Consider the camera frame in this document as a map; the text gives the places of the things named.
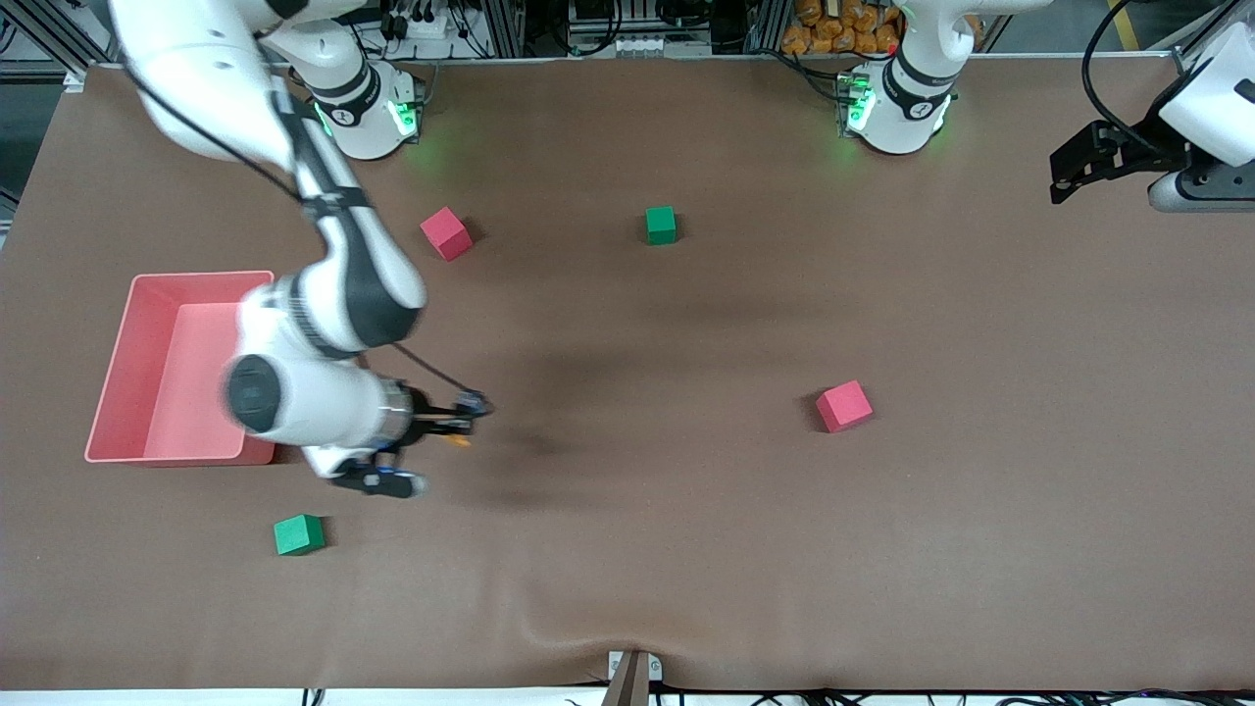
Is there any white connector rail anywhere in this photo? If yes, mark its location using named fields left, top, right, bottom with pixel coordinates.
left=569, top=34, right=712, bottom=58

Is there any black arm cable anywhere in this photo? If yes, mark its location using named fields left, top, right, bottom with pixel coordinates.
left=1080, top=0, right=1238, bottom=153
left=118, top=59, right=472, bottom=393

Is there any pink plastic bin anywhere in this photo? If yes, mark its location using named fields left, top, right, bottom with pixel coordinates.
left=84, top=271, right=277, bottom=466

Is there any grey table edge clamp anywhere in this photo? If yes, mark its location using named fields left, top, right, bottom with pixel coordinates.
left=606, top=649, right=664, bottom=706

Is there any pink foam cube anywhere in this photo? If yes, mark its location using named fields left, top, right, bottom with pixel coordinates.
left=420, top=206, right=474, bottom=263
left=816, top=380, right=875, bottom=434

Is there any white power strip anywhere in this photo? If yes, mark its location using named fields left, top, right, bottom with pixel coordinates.
left=387, top=10, right=462, bottom=40

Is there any bag of orange items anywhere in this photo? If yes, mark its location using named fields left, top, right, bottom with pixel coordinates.
left=781, top=0, right=901, bottom=55

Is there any brown table mat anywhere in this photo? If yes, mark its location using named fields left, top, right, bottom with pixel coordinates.
left=0, top=54, right=1255, bottom=692

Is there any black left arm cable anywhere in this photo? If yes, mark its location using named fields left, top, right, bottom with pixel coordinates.
left=1080, top=0, right=1238, bottom=153

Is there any aluminium frame post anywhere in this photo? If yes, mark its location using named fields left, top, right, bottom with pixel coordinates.
left=478, top=0, right=526, bottom=58
left=745, top=0, right=790, bottom=55

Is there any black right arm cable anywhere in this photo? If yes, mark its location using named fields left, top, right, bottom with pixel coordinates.
left=118, top=59, right=472, bottom=393

